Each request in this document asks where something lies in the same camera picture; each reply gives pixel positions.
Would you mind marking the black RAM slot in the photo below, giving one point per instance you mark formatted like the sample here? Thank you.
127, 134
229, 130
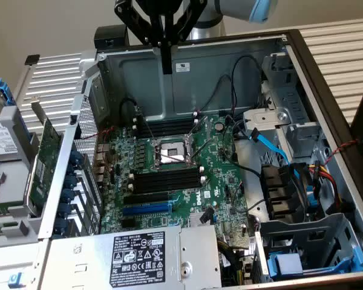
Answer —
166, 177
169, 124
169, 130
169, 121
166, 171
166, 188
169, 117
166, 182

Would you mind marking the blue disk carrier rail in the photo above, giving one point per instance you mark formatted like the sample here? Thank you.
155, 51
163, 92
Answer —
4, 90

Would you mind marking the black clamp block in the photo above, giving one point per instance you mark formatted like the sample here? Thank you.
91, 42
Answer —
107, 34

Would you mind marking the round coin battery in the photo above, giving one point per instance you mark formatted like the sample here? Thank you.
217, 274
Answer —
220, 126

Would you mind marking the grey disk bay cage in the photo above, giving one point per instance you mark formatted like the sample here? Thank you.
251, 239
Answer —
320, 229

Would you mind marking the white case label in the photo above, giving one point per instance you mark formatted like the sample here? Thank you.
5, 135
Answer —
182, 67

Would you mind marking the blue card latch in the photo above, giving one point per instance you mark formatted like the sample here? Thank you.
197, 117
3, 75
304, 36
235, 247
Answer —
70, 181
65, 209
61, 225
68, 194
75, 157

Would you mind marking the grey optical drive cage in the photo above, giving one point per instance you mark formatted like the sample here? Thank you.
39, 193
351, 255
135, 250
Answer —
302, 136

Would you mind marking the black case fan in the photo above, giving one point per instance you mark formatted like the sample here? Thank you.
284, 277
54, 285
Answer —
278, 193

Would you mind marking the metal CPU socket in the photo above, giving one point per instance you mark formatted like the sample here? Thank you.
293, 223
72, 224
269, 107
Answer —
172, 151

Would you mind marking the blue rack latch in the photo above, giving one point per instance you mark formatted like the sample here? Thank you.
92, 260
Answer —
15, 280

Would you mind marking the green Dell motherboard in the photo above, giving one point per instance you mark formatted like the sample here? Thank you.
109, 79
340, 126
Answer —
181, 214

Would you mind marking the silver locking lever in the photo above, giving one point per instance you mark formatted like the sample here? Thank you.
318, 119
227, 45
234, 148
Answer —
198, 125
146, 127
203, 149

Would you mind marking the blue expansion slot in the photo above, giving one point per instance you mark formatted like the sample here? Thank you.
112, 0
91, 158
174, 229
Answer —
145, 209

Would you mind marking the silver power supply unit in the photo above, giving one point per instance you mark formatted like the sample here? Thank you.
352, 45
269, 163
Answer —
93, 266

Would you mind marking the open grey PC case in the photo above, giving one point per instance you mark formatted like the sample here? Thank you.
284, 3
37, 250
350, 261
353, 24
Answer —
217, 57

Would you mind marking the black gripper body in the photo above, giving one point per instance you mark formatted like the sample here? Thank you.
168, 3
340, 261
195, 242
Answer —
157, 6

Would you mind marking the silver chipset heatsink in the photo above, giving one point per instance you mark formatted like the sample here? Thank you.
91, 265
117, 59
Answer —
195, 219

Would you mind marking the small black end cap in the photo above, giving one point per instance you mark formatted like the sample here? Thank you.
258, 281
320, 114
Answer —
32, 59

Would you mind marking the metal port block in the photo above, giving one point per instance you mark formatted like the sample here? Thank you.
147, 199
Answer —
102, 151

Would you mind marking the black expansion slot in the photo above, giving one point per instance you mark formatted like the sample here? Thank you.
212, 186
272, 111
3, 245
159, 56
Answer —
145, 197

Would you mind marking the green graphics card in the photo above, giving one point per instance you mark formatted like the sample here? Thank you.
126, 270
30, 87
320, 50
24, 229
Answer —
45, 169

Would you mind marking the silver hard disk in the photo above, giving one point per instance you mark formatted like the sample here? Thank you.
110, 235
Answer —
0, 139

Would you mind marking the silver metal bracket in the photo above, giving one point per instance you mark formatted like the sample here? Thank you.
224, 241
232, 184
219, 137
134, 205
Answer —
260, 119

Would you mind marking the blue fan clip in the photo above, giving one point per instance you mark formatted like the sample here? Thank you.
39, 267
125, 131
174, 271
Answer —
314, 199

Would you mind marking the blue disk tray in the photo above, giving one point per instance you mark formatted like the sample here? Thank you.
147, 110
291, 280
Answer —
287, 262

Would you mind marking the grey hard drive caddy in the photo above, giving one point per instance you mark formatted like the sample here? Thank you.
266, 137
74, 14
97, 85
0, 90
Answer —
15, 187

